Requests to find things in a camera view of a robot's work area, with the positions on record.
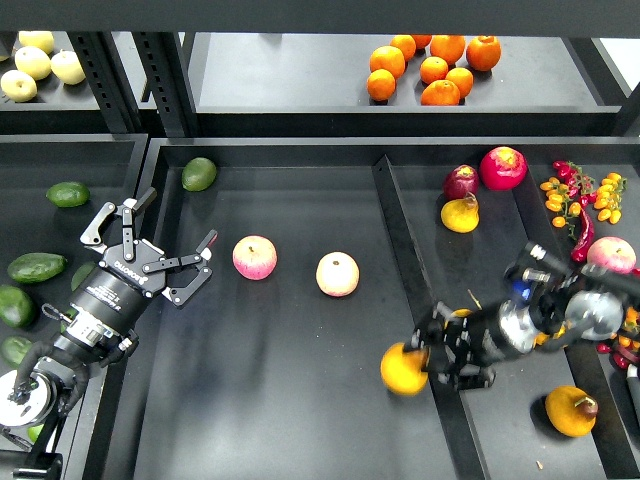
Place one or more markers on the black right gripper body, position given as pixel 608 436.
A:
pixel 476 340

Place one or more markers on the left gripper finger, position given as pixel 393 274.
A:
pixel 126 212
pixel 199 258

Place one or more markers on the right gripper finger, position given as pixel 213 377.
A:
pixel 461 377
pixel 432 328

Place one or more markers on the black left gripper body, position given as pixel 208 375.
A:
pixel 117 292

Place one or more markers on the yellow pear tray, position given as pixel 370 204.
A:
pixel 402 372

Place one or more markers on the dark green avocado tray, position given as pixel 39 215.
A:
pixel 14 349

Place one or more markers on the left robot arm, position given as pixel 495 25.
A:
pixel 38 396

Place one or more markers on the dark avocado tray edge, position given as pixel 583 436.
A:
pixel 81 274

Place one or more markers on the green avocado upper left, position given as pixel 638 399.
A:
pixel 68 194

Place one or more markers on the dark avocado left middle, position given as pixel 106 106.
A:
pixel 36 267

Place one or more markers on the dark avocado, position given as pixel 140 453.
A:
pixel 36 267
pixel 17 308

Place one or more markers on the green avocado tray corner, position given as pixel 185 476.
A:
pixel 198 174

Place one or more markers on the dark avocado far left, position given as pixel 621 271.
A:
pixel 17 308

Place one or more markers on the bright green avocado bottom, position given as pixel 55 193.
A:
pixel 33 432

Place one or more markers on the pale yellow pear front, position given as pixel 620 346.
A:
pixel 18 86

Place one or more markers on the pale yellow pear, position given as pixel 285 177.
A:
pixel 65 65
pixel 18 86
pixel 33 61
pixel 44 40

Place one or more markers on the pale yellow pear right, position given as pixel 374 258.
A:
pixel 65 65

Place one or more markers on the pale yellow pear middle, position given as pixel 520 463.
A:
pixel 33 61

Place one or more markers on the pale yellow pear back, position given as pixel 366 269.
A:
pixel 44 40

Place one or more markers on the pink red apple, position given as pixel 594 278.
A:
pixel 254 257

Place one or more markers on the black right tray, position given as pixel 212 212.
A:
pixel 501 432

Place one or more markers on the pale pink apple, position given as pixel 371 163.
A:
pixel 337 274

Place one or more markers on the dark purple apple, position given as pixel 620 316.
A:
pixel 459 182

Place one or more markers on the black centre tray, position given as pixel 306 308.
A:
pixel 268 379

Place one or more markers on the red chili pepper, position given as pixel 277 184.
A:
pixel 585 238

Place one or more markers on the mixed cherry tomato pile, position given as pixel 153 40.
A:
pixel 623 346

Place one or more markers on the bright red apple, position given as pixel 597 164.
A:
pixel 503 168

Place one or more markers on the orange cherry tomato cluster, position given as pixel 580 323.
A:
pixel 560 200

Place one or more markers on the pink apple right tray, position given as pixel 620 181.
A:
pixel 613 253

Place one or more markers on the yellow cherry tomato cluster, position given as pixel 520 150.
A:
pixel 608 203

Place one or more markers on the orange front centre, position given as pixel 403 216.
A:
pixel 441 93

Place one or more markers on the orange front left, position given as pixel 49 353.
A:
pixel 381 85

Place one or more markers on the orange front right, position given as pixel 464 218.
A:
pixel 463 78

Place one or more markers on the orange upper left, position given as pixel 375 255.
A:
pixel 388 58

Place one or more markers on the orange far right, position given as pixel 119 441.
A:
pixel 483 53

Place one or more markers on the black metal shelf frame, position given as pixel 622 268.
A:
pixel 572 20

